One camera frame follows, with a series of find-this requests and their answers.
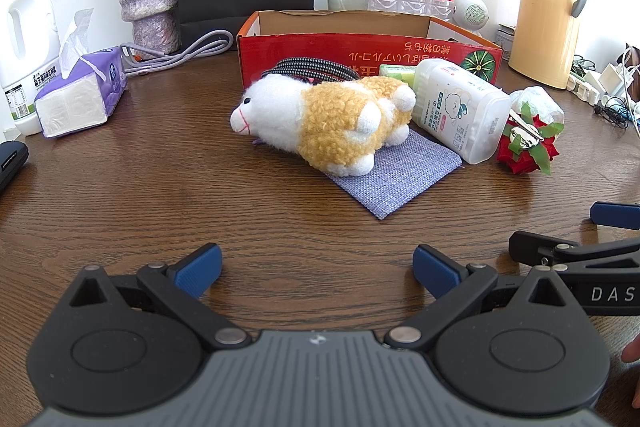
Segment purple fabric pouch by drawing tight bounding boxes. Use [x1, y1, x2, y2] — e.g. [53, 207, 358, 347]
[329, 130, 462, 220]

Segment red rose with wrapper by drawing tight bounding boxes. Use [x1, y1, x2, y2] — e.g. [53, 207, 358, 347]
[497, 87, 564, 174]

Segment white cotton swab box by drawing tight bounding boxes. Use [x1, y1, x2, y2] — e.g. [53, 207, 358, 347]
[412, 58, 511, 165]

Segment white and tan plush sheep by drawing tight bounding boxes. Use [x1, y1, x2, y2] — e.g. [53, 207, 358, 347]
[230, 74, 416, 176]

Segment green tissue pack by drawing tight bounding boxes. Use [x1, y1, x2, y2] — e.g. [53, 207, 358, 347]
[378, 64, 416, 87]

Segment person right hand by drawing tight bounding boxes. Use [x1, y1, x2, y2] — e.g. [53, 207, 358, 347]
[620, 335, 640, 410]

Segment white power strip with chargers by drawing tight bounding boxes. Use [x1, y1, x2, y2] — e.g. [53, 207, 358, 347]
[566, 44, 639, 134]

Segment yellow thermos jug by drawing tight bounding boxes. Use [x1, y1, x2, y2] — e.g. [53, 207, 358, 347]
[509, 0, 587, 90]

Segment dark glasses case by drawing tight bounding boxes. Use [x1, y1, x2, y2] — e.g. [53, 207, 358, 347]
[0, 141, 29, 193]

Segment small stacked boxes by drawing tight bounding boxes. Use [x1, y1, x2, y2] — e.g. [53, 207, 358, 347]
[495, 24, 515, 61]

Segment purple tissue pack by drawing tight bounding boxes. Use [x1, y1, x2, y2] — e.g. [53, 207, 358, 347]
[35, 9, 127, 139]

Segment white robot speaker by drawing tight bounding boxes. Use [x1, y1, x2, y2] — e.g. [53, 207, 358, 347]
[452, 0, 489, 35]

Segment red cardboard box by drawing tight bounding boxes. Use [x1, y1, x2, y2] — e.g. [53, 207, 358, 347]
[236, 11, 502, 87]

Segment white detergent jug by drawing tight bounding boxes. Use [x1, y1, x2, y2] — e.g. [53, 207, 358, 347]
[1, 0, 60, 135]

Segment grey purple cord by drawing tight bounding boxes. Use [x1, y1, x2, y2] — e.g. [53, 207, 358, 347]
[119, 29, 236, 77]

